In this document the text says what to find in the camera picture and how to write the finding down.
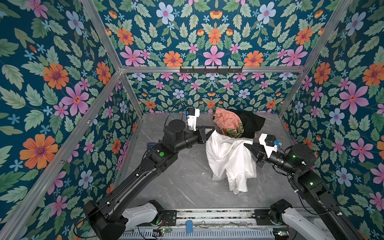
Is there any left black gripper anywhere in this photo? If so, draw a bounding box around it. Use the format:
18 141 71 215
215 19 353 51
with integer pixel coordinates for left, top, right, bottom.
174 123 218 152

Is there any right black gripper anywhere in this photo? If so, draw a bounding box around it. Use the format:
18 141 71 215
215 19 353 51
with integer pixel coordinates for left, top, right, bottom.
244 142 300 178

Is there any white cloth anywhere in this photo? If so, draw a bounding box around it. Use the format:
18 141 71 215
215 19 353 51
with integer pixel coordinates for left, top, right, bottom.
206 131 257 194

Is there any black cloth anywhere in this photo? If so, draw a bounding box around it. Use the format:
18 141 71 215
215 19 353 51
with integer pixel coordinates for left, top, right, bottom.
229 110 266 139

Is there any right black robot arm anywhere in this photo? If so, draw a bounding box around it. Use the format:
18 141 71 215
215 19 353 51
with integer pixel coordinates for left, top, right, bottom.
245 144 363 240

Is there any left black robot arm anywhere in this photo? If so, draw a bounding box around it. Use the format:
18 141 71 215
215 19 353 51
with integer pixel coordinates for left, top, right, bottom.
84 120 216 240

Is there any pink printed cloth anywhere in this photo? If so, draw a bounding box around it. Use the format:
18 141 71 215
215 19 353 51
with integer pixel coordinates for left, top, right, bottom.
213 108 244 138

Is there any blue patterned card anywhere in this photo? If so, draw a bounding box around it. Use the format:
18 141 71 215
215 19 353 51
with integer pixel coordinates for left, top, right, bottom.
147 142 157 150

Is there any blue tape piece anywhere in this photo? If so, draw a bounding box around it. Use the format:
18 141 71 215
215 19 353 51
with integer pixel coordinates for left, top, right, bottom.
186 220 194 234

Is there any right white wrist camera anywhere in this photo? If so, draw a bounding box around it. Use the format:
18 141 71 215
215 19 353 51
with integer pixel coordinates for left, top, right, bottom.
259 134 282 154

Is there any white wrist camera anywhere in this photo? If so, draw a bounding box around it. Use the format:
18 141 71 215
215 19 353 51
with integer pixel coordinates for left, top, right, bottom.
259 134 282 154
186 108 200 131

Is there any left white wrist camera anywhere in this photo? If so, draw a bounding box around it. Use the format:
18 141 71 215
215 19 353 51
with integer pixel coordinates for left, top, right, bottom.
186 108 200 131

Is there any black hook rail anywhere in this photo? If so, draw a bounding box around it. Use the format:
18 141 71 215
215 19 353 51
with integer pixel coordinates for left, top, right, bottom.
179 66 243 74

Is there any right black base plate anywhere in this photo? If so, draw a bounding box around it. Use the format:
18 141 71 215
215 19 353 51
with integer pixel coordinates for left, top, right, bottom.
252 208 295 226

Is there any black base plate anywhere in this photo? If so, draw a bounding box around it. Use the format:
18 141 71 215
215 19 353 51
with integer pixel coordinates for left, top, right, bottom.
156 210 178 227
252 208 295 226

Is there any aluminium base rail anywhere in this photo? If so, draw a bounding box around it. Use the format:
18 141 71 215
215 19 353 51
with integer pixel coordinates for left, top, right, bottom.
119 207 331 240

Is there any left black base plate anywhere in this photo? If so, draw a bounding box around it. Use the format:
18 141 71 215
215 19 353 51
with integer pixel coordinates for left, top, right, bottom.
156 210 178 227

